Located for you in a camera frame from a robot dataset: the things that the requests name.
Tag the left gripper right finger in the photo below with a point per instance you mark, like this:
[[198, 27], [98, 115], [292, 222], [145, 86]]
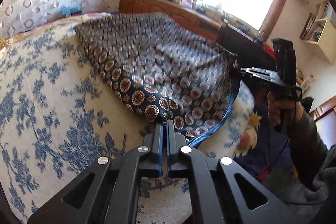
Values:
[[179, 164]]

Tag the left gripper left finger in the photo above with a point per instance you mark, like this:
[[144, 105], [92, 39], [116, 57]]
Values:
[[151, 163]]

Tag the navy patterned silk garment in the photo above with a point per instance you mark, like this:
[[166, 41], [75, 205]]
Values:
[[162, 71]]

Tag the grey sleeved right forearm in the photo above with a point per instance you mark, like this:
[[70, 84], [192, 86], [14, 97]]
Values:
[[307, 150]]

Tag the person right hand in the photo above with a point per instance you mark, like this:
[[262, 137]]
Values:
[[295, 110]]

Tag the navy blue blanket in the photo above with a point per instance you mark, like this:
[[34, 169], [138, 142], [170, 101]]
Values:
[[261, 148]]

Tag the blue white toile sheet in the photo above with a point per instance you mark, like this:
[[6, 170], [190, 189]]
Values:
[[58, 116]]

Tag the wooden sideboard cabinet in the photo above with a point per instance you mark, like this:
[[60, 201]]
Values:
[[187, 18]]

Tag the turquoise toy on bed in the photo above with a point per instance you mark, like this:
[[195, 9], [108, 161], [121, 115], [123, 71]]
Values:
[[66, 11]]

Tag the white wall shelf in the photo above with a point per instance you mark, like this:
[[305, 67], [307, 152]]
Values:
[[319, 32]]

